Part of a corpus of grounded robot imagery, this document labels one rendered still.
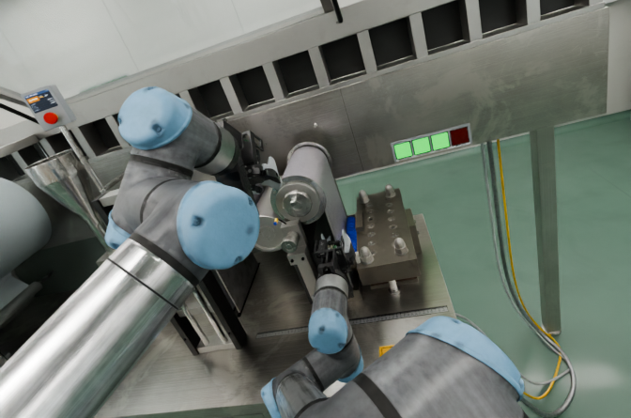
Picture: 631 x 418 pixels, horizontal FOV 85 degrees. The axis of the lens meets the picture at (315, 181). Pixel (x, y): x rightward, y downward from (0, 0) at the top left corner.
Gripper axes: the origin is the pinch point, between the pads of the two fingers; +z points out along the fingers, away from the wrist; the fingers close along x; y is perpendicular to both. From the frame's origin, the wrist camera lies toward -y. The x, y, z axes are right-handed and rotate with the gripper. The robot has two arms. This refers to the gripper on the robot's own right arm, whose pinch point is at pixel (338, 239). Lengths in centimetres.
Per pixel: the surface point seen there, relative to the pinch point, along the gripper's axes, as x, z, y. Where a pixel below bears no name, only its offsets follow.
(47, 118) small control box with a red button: 60, -3, 55
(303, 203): 4.2, -4.5, 16.2
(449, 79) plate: -41, 30, 28
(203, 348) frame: 45, -16, -17
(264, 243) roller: 20.1, -2.4, 5.4
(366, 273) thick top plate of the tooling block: -6.0, -6.5, -8.0
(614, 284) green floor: -113, 71, -109
